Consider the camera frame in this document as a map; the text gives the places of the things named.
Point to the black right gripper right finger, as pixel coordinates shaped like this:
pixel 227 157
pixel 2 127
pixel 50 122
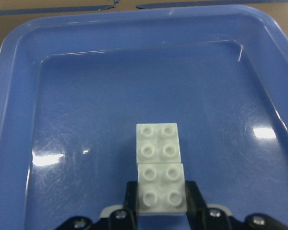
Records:
pixel 202 217

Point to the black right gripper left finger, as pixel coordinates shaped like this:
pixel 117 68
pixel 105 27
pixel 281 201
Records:
pixel 124 218

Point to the white building block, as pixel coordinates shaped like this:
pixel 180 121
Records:
pixel 157 143
pixel 161 189

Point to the blue plastic tray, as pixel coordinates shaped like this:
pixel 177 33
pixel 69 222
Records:
pixel 73 88

